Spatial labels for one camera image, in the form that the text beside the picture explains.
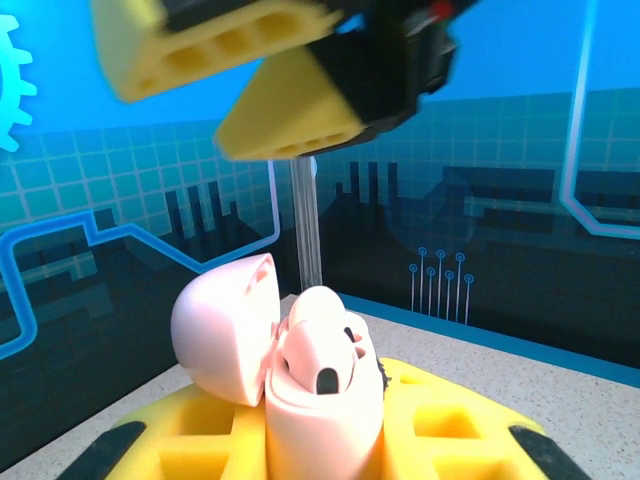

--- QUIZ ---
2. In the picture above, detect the white earbud charging case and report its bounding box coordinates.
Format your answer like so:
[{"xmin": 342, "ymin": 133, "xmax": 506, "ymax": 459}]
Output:
[{"xmin": 169, "ymin": 252, "xmax": 386, "ymax": 480}]

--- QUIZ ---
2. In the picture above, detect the blue circuit print backdrop panel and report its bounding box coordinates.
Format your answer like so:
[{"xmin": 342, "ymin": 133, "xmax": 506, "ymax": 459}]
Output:
[{"xmin": 312, "ymin": 0, "xmax": 640, "ymax": 386}]

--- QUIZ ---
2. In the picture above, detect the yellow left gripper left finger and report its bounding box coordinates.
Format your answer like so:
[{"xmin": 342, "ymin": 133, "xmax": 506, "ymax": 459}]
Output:
[{"xmin": 64, "ymin": 384, "xmax": 269, "ymax": 480}]

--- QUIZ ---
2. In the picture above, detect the blue gear print backdrop panel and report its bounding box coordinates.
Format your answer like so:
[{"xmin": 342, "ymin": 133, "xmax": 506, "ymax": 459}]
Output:
[{"xmin": 0, "ymin": 0, "xmax": 301, "ymax": 471}]

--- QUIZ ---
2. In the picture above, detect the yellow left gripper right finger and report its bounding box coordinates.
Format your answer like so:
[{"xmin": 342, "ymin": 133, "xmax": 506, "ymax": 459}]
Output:
[{"xmin": 377, "ymin": 357, "xmax": 594, "ymax": 480}]

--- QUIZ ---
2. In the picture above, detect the aluminium frame post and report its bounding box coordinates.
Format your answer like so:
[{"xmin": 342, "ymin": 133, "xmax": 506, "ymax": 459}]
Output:
[{"xmin": 289, "ymin": 157, "xmax": 321, "ymax": 291}]

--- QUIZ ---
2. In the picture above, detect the pink wireless earbud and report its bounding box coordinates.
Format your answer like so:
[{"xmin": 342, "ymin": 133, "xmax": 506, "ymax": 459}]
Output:
[
  {"xmin": 277, "ymin": 319, "xmax": 359, "ymax": 396},
  {"xmin": 288, "ymin": 284, "xmax": 371, "ymax": 361}
]

